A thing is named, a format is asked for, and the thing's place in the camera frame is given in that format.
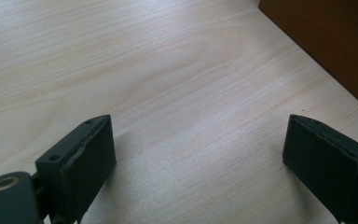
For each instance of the brown wooden panel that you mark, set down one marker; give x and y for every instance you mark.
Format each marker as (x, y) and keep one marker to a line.
(332, 40)

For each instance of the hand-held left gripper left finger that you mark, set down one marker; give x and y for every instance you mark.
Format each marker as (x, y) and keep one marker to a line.
(80, 161)

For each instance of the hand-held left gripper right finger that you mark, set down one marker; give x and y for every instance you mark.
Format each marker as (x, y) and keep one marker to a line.
(329, 161)

